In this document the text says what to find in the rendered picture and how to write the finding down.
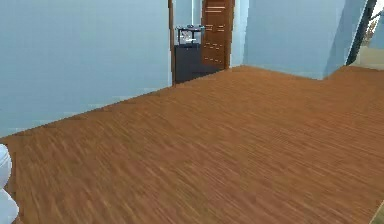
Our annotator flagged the black door frame post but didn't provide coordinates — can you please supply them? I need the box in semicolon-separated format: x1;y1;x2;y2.
345;0;379;66

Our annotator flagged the black metal shelf table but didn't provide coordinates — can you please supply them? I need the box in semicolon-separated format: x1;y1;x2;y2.
175;24;205;46

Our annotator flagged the brown wooden room door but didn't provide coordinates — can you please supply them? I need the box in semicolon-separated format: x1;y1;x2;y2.
200;0;236;70

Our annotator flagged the white rounded object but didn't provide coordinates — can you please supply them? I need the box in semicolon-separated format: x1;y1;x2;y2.
0;143;20;224

